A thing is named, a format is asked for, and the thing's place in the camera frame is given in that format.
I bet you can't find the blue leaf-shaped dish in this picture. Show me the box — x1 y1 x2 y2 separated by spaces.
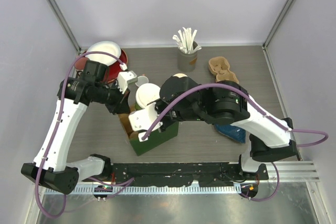
214 124 246 144

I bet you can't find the grey straw holder cup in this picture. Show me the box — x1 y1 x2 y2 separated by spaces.
177 49 198 72

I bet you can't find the green paper bag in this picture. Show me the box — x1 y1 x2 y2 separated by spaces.
118 106 179 156

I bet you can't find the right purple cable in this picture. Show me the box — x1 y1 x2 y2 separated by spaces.
140 82 329 202

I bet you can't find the white wrapped straws bundle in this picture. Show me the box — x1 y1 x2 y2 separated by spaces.
172 27 202 55

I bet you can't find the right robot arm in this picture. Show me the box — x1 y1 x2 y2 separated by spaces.
155 76 298 179

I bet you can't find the cardboard cup carrier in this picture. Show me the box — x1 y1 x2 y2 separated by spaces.
208 57 239 84

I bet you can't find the white paper plate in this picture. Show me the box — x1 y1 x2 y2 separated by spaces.
86 41 121 66

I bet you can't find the red round tray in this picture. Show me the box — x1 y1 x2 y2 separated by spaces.
105 49 128 83

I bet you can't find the floral pink tumbler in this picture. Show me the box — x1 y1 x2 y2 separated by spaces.
74 57 88 70

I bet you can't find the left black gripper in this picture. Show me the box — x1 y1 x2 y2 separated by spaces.
91 80 131 115

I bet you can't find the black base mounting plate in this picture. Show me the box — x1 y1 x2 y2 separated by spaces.
81 161 269 188

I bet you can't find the purple cable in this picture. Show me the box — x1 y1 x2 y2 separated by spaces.
34 51 135 219
140 82 329 202

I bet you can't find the stack of green paper cups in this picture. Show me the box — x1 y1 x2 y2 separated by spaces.
174 73 187 78

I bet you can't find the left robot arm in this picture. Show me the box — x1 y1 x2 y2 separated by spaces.
21 60 137 195

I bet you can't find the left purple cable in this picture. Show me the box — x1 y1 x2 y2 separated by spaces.
34 51 135 219

